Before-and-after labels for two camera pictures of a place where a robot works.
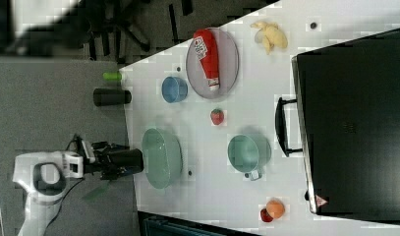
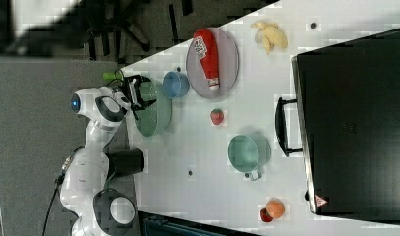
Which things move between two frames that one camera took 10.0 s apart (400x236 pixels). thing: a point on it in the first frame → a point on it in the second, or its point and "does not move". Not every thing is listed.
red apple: x=265 y=216 does not move
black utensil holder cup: x=131 y=160 does not move
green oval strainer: x=162 y=157 → x=153 y=120
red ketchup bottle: x=206 y=49 does not move
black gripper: x=102 y=164 → x=131 y=86
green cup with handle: x=249 y=153 does not move
